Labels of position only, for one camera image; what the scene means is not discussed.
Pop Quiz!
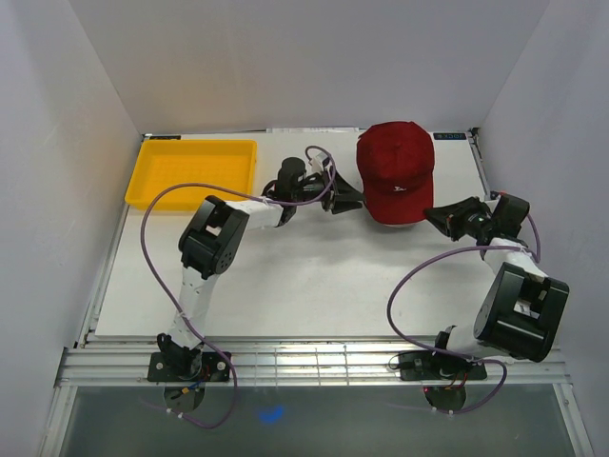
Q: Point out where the aluminium rail frame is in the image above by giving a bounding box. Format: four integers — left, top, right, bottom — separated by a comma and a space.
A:
54, 335, 572, 387

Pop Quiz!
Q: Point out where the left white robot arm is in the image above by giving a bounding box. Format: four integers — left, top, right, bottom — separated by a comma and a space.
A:
147, 153, 365, 384

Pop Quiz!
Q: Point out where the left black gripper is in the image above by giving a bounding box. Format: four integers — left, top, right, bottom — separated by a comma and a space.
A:
292, 166, 364, 215

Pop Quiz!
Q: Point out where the yellow plastic bin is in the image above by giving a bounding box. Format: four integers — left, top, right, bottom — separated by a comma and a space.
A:
125, 139, 257, 211

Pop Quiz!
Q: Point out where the white baseball cap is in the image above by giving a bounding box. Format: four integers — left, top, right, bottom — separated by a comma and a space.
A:
382, 223, 417, 229

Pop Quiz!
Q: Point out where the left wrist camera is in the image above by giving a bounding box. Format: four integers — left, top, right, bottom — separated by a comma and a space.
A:
305, 149, 332, 173

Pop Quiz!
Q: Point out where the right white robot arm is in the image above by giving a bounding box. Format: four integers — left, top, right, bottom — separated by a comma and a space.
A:
395, 192, 569, 381

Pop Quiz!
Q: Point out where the white paper label strip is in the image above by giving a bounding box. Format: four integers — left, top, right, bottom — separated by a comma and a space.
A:
265, 127, 360, 133

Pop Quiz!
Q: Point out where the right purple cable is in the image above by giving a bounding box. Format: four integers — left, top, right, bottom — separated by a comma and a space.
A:
387, 213, 543, 415

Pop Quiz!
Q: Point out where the red baseball cap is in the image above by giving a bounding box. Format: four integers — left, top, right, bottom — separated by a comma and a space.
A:
356, 121, 435, 226

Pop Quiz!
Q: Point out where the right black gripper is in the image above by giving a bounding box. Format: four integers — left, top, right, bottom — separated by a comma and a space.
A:
423, 197, 494, 242

